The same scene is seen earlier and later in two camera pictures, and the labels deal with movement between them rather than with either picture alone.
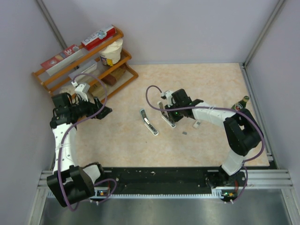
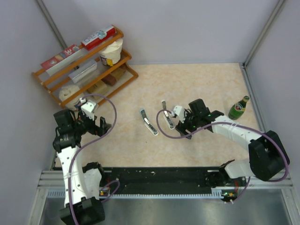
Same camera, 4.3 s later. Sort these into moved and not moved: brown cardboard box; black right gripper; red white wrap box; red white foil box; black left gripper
Moved: black left gripper; black right gripper
Not moved: red white foil box; red white wrap box; brown cardboard box
